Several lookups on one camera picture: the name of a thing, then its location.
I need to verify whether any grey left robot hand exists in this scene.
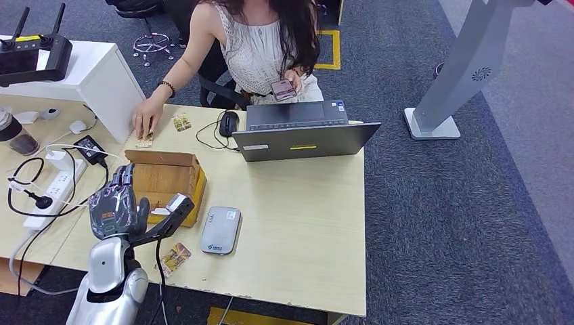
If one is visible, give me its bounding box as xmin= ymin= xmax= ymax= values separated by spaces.
xmin=88 ymin=163 xmax=151 ymax=241

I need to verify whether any person's left hand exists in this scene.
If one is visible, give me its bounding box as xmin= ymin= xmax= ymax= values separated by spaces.
xmin=284 ymin=68 xmax=306 ymax=95

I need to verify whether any person's right hand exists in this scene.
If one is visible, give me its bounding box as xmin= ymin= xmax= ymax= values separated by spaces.
xmin=131 ymin=91 xmax=168 ymax=140

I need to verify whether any pink smartphone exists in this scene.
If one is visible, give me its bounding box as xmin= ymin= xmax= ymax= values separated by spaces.
xmin=270 ymin=79 xmax=298 ymax=102

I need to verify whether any white cabinet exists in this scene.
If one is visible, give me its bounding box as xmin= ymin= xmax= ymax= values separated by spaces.
xmin=0 ymin=35 xmax=147 ymax=144

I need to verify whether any grey open laptop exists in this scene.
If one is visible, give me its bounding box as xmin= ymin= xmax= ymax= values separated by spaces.
xmin=231 ymin=99 xmax=382 ymax=163

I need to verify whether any white power strip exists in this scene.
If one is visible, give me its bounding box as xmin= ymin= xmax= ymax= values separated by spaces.
xmin=22 ymin=159 xmax=88 ymax=232

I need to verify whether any open cardboard box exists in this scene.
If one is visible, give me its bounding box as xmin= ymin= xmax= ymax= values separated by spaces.
xmin=125 ymin=149 xmax=208 ymax=228

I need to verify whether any black power adapter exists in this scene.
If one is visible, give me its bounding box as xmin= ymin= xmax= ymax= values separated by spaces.
xmin=72 ymin=135 xmax=107 ymax=166

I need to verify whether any black stool chrome base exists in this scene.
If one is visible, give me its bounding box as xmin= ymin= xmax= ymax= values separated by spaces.
xmin=114 ymin=4 xmax=176 ymax=67

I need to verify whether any black office chair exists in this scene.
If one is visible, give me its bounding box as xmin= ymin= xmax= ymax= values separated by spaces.
xmin=197 ymin=40 xmax=252 ymax=111

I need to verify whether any white charger plug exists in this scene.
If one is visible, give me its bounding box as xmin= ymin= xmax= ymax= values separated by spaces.
xmin=45 ymin=150 xmax=68 ymax=171

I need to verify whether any black computer mouse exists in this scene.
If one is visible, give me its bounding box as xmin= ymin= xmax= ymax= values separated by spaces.
xmin=218 ymin=110 xmax=240 ymax=139

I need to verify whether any glass cup dark band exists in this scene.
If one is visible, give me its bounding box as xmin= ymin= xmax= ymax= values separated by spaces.
xmin=0 ymin=110 xmax=41 ymax=157

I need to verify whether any white flat adapter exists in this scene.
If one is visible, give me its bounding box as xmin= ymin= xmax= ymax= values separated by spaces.
xmin=13 ymin=111 xmax=41 ymax=125

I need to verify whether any black remote controller with antennas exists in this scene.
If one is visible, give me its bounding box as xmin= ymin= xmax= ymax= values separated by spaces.
xmin=0 ymin=3 xmax=74 ymax=88

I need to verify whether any grey kiosk stand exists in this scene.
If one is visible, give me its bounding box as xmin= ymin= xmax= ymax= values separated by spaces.
xmin=403 ymin=0 xmax=553 ymax=141

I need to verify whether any dark bead bracelet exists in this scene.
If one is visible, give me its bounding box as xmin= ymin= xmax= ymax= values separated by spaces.
xmin=156 ymin=81 xmax=177 ymax=99

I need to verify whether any black adapter cable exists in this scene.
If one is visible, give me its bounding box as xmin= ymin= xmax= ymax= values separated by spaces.
xmin=16 ymin=148 xmax=111 ymax=299

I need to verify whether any black mouse cable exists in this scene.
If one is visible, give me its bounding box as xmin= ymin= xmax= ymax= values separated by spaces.
xmin=195 ymin=110 xmax=241 ymax=152

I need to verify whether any pale wrist camera black mount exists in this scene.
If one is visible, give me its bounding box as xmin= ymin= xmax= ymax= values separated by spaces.
xmin=130 ymin=194 xmax=196 ymax=246

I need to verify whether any thin white cable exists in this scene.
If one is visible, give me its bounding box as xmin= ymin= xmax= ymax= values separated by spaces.
xmin=45 ymin=143 xmax=120 ymax=160

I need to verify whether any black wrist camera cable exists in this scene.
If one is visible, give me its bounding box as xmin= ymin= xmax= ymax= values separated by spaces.
xmin=149 ymin=238 xmax=169 ymax=325

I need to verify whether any black cable with plug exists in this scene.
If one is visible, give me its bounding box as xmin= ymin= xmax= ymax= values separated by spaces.
xmin=6 ymin=156 xmax=53 ymax=212

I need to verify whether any white power strip cord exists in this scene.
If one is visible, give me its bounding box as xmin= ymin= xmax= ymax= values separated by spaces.
xmin=9 ymin=231 xmax=79 ymax=297

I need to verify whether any white cable under desk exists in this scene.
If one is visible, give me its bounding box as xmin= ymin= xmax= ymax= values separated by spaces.
xmin=217 ymin=296 xmax=234 ymax=325

